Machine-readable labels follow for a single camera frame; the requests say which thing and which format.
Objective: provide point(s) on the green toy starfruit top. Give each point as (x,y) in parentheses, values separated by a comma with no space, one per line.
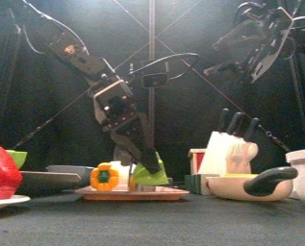
(151,177)

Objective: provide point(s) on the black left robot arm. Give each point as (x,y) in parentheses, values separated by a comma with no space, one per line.
(58,38)

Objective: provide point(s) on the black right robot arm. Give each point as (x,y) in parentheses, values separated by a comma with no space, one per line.
(302,29)

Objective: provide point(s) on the white toy food piece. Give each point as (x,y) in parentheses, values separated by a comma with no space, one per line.
(121,172)

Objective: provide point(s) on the orange toy pepper slice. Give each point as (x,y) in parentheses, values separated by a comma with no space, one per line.
(103,177)

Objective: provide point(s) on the pink plastic tray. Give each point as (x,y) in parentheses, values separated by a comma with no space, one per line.
(131,193)

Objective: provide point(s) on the grey toy bowl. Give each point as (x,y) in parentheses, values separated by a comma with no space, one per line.
(72,171)

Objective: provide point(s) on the green toy block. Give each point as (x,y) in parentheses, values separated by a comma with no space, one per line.
(194,184)

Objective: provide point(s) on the white toy knife block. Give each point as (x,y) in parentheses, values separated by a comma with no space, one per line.
(227,157)

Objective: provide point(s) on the grey tray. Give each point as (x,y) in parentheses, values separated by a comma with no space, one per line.
(47,181)

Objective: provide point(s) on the green cup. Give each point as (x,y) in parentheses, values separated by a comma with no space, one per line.
(16,157)

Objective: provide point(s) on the red toy bell pepper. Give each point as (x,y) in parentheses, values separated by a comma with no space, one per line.
(0,173)

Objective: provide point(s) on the white plate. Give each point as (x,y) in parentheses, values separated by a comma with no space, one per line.
(4,202)

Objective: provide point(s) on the white toy pot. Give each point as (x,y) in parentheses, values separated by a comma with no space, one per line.
(304,176)

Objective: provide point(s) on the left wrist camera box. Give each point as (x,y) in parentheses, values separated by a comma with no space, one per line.
(154,77)

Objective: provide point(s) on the metal frame pole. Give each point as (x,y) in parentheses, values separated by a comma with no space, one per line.
(151,35)

